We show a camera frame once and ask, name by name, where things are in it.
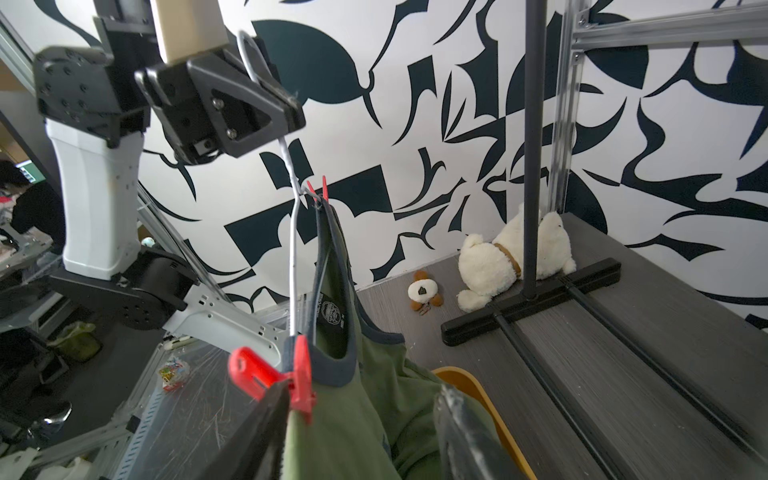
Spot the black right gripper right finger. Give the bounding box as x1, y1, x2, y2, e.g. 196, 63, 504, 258
434, 385, 526, 480

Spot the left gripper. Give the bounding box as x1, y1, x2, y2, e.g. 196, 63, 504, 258
33, 14, 306, 159

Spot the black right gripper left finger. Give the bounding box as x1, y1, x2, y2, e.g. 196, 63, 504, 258
197, 381, 290, 480

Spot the red clothespin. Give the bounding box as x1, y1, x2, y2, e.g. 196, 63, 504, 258
305, 175, 329, 203
228, 334, 317, 424

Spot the green tank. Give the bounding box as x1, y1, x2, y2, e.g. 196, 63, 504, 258
280, 201, 446, 479

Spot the white wire hanger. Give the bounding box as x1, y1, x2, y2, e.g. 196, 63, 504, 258
236, 29, 325, 337

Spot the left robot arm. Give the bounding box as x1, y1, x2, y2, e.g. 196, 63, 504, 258
31, 1, 305, 367

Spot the yellow plastic tray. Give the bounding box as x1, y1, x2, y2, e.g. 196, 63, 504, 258
433, 366, 536, 479

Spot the brown white plush piece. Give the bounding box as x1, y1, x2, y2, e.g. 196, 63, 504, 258
407, 270, 444, 315

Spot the white plush toy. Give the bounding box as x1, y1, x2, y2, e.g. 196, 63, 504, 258
457, 207, 577, 313

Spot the black clothes rack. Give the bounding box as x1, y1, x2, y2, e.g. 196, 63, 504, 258
440, 0, 768, 480

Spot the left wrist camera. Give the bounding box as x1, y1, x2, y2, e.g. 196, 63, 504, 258
150, 0, 229, 63

